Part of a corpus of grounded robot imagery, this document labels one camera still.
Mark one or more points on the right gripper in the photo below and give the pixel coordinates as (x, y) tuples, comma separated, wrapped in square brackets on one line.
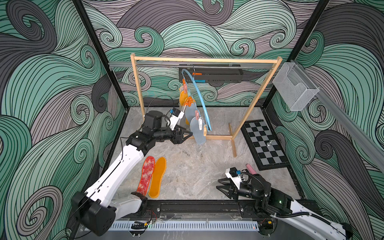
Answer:
[(233, 189)]

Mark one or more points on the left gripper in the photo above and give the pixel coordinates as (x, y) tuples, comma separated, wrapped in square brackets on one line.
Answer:
[(178, 134)]

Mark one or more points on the grey blue insole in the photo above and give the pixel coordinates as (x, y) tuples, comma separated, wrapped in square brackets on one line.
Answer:
[(190, 111), (197, 128)]

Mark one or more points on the orange insole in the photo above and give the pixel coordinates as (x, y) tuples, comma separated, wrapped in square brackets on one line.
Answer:
[(185, 99), (156, 182)]

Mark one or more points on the red patterned insole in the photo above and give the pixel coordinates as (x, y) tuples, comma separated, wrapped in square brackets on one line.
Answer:
[(147, 173)]

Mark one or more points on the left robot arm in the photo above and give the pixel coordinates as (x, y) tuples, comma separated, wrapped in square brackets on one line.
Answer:
[(94, 207)]

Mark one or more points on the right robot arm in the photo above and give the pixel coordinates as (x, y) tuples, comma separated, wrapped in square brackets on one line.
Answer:
[(272, 204)]

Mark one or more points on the pink microphone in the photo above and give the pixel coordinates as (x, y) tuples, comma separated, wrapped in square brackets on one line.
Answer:
[(250, 169)]

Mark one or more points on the wooden clothes rack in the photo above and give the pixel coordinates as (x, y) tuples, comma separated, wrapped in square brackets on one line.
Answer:
[(201, 92)]

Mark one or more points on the black white chessboard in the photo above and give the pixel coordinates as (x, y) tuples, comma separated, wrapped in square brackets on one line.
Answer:
[(257, 134)]

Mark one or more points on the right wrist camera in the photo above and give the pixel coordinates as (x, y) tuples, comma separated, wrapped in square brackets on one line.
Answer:
[(235, 176)]

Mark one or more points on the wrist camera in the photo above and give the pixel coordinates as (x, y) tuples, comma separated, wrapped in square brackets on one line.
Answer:
[(235, 176), (175, 117)]

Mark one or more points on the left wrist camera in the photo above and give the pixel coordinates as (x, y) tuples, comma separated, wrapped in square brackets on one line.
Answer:
[(175, 117)]

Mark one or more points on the white slotted cable duct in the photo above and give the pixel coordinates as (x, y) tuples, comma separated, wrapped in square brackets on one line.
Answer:
[(246, 226)]

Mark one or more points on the black wall tool holder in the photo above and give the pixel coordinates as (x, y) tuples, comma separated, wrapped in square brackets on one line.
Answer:
[(215, 77)]

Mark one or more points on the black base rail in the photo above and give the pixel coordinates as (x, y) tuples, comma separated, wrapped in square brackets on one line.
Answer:
[(166, 209)]

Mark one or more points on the clear acrylic wall box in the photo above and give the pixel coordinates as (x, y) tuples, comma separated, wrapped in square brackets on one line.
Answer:
[(295, 86)]

